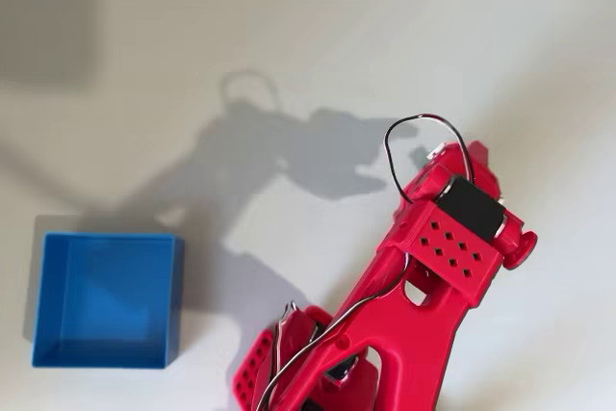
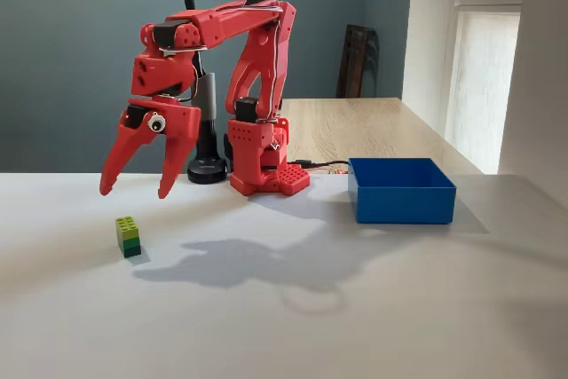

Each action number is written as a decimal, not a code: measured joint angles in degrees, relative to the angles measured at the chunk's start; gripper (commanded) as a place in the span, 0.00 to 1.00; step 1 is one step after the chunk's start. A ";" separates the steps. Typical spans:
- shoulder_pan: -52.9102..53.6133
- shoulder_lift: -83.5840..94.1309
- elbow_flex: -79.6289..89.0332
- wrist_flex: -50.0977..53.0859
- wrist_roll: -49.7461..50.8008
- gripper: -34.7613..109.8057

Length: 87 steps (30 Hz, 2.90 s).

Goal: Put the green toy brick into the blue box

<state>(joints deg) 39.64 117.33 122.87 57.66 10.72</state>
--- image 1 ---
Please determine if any blue box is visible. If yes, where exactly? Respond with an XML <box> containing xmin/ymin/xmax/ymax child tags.
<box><xmin>31</xmin><ymin>231</ymin><xmax>186</xmax><ymax>369</ymax></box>

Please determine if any black red wrist servo wire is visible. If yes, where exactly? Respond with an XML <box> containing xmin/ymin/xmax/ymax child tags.
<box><xmin>383</xmin><ymin>114</ymin><xmax>475</xmax><ymax>205</ymax></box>

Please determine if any arm servo wire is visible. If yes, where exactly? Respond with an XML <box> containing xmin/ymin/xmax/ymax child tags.
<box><xmin>254</xmin><ymin>251</ymin><xmax>411</xmax><ymax>411</ymax></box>

